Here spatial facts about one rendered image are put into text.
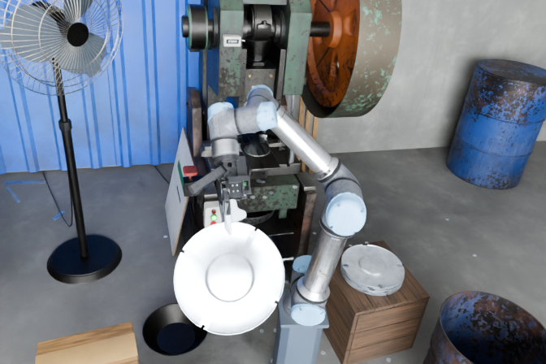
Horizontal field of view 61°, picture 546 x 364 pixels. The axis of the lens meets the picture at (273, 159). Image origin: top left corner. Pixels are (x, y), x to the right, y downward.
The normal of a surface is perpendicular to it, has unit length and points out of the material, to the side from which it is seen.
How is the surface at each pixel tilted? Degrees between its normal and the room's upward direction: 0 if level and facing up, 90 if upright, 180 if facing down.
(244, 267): 53
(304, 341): 90
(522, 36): 90
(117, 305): 0
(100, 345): 0
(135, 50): 90
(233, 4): 45
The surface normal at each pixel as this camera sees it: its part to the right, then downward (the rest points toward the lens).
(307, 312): -0.08, 0.59
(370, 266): 0.08, -0.87
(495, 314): -0.53, 0.34
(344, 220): -0.02, 0.37
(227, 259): 0.17, -0.13
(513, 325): -0.75, 0.23
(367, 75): 0.25, 0.64
